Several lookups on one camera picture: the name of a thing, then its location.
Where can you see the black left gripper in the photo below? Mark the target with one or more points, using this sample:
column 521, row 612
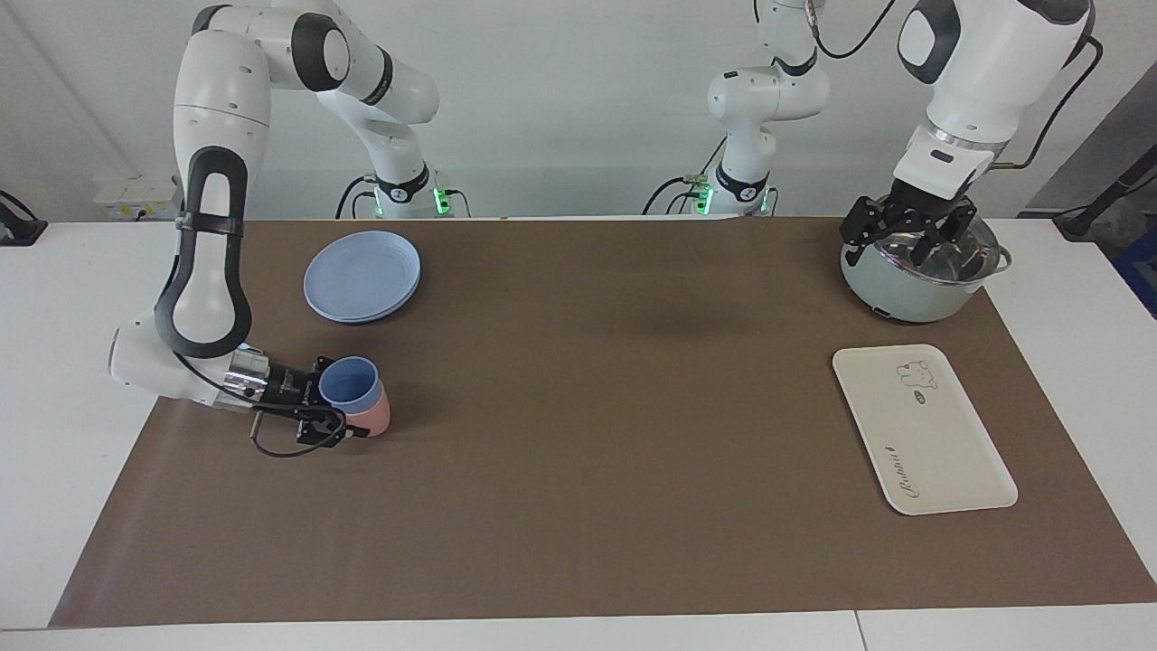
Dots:
column 922, row 206

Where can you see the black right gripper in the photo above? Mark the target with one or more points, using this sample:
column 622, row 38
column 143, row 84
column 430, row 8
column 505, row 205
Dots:
column 294, row 387

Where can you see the blue plastic cup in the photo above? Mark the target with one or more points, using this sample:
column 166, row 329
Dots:
column 354, row 384

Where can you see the pink plastic cup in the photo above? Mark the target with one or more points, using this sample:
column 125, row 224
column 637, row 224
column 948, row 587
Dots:
column 378, row 416

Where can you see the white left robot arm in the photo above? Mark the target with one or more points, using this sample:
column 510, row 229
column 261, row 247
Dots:
column 985, row 54

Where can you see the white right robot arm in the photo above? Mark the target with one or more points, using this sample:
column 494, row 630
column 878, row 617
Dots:
column 221, row 90

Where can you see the cream tray with rabbit print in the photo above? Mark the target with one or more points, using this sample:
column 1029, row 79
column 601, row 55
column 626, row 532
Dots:
column 922, row 434

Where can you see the pale green pot glass lid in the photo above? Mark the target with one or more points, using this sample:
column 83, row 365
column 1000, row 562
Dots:
column 904, row 289

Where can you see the pale blue plate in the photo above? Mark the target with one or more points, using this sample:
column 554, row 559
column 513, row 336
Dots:
column 362, row 276

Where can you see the black stand leg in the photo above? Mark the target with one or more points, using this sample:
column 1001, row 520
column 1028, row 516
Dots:
column 1103, row 201

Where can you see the blue box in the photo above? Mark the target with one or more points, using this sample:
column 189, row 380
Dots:
column 1141, row 271

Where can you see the brown table mat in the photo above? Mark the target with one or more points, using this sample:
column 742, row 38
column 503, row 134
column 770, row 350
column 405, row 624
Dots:
column 587, row 452

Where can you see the white power strip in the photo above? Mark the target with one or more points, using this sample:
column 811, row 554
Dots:
column 136, row 194

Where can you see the black clamp mount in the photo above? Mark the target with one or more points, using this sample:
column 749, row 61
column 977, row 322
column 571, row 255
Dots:
column 23, row 231

